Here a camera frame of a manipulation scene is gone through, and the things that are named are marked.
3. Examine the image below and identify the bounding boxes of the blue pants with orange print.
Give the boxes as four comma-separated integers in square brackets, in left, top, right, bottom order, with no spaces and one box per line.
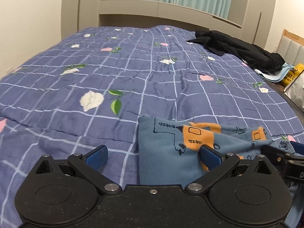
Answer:
[138,116,295,186]

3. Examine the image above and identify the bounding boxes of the beige headboard cabinet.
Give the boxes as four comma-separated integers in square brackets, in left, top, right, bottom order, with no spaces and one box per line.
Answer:
[61,0,276,47]

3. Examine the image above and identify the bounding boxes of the padded wall panel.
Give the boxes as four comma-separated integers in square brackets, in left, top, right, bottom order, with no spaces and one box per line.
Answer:
[276,29,304,66]

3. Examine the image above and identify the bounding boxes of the light blue folded towel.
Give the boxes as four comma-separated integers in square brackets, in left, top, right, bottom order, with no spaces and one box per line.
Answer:
[254,63,295,83]

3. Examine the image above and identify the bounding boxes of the purple grid floral quilt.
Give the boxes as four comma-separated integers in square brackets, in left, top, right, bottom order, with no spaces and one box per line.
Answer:
[1,25,303,227]

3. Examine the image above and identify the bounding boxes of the silver shopping bag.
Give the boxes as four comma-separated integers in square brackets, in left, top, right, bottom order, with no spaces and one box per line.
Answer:
[284,73,304,112]

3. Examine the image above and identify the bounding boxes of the black clothing pile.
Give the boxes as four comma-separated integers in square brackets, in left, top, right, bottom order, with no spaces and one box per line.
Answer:
[188,30,285,75]

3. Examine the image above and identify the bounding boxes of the yellow black package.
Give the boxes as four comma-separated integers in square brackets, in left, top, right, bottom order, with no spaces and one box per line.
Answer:
[281,63,304,87]

